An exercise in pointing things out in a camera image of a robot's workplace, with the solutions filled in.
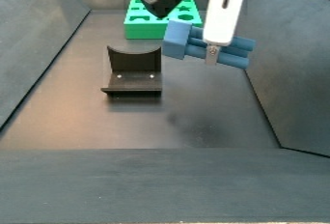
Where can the blue three prong object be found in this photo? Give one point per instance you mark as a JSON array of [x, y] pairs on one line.
[[184, 42]]

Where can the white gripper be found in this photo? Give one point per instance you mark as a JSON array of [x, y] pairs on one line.
[[220, 26]]

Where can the green shape sorting block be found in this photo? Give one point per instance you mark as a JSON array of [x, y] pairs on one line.
[[144, 26]]

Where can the dark curved fixture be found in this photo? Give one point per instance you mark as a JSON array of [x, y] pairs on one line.
[[136, 72]]

